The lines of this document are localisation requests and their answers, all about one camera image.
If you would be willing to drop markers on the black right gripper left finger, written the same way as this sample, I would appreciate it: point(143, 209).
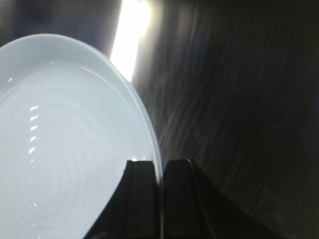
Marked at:
point(133, 210)

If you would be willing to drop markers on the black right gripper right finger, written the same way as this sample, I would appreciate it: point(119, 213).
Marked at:
point(195, 209)

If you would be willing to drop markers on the light blue plate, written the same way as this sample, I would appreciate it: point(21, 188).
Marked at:
point(69, 123)

